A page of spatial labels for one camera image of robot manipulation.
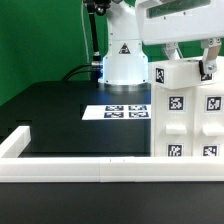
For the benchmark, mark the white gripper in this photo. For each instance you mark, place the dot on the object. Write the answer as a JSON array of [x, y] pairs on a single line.
[[164, 21]]

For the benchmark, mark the white cabinet body box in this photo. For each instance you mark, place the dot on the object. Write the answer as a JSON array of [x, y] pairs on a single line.
[[188, 121]]

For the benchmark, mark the white U-shaped workspace fence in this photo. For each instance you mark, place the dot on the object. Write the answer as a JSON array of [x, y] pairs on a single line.
[[14, 168]]

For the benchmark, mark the white cabinet top block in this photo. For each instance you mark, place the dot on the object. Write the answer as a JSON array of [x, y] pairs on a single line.
[[183, 73]]

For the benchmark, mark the white base marker sheet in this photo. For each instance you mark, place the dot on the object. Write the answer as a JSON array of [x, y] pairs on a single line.
[[117, 112]]

